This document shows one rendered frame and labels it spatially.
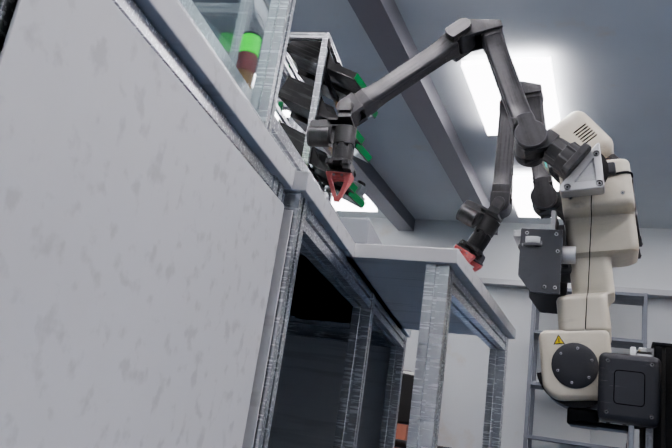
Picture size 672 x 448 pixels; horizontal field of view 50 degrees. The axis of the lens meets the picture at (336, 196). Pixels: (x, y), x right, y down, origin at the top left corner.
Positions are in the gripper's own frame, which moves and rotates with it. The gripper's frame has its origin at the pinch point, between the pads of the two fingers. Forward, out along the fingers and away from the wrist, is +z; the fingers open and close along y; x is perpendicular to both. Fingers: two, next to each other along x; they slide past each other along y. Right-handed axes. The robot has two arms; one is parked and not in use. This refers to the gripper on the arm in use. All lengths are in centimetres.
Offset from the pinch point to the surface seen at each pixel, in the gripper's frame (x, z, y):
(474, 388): 32, -5, -683
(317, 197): 12, 22, 68
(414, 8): -17, -204, -227
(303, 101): -19.7, -38.2, -23.2
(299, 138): -19.1, -25.8, -23.1
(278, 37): 8, 4, 85
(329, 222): 13, 23, 59
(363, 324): 10.9, 31.6, 2.4
